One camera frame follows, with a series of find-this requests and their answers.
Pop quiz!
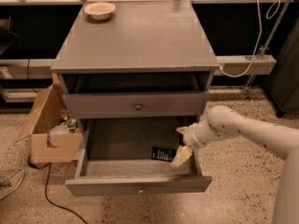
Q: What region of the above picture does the metal stand pole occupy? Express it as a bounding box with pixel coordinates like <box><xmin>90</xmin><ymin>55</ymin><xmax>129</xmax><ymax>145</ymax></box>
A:
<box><xmin>242</xmin><ymin>0</ymin><xmax>293</xmax><ymax>101</ymax></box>

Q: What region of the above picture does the open cardboard box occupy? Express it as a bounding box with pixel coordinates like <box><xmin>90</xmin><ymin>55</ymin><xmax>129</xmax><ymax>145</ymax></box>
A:
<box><xmin>16</xmin><ymin>73</ymin><xmax>82</xmax><ymax>163</ymax></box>

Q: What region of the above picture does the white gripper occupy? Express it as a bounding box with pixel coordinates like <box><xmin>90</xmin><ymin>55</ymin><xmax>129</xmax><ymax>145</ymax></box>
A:
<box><xmin>171</xmin><ymin>119</ymin><xmax>215</xmax><ymax>168</ymax></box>

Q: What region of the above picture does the dark blue rxbar wrapper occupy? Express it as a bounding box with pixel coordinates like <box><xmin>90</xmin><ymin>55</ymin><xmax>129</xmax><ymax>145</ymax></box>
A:
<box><xmin>151</xmin><ymin>147</ymin><xmax>176</xmax><ymax>162</ymax></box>

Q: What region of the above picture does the black floor cable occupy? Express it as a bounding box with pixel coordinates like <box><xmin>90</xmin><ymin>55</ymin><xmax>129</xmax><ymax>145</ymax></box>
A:
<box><xmin>27</xmin><ymin>155</ymin><xmax>89</xmax><ymax>224</ymax></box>

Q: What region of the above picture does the open grey middle drawer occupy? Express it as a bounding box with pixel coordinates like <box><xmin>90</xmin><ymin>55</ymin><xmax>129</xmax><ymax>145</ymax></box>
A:
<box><xmin>65</xmin><ymin>117</ymin><xmax>212</xmax><ymax>196</ymax></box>

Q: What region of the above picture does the dark grey cabinet right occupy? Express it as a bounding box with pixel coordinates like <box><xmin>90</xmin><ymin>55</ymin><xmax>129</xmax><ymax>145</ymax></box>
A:
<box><xmin>264</xmin><ymin>19</ymin><xmax>299</xmax><ymax>118</ymax></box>

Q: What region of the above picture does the grey wooden drawer cabinet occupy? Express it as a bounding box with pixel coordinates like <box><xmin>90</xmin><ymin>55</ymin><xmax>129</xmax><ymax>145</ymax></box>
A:
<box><xmin>50</xmin><ymin>0</ymin><xmax>221</xmax><ymax>133</ymax></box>

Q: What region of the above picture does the white plate in box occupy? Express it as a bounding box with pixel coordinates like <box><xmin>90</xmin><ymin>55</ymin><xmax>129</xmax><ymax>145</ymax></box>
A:
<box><xmin>50</xmin><ymin>126</ymin><xmax>69</xmax><ymax>134</ymax></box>

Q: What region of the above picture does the cream ceramic bowl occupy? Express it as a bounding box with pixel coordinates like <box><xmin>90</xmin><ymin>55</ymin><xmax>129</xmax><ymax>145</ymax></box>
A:
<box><xmin>83</xmin><ymin>2</ymin><xmax>116</xmax><ymax>21</ymax></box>

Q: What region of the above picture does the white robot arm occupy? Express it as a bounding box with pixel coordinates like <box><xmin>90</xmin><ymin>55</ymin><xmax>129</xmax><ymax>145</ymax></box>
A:
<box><xmin>171</xmin><ymin>105</ymin><xmax>299</xmax><ymax>224</ymax></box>

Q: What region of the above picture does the grey upper drawer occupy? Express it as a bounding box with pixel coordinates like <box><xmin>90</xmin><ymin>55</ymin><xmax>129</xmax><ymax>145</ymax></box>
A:
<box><xmin>63</xmin><ymin>72</ymin><xmax>207</xmax><ymax>119</ymax></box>

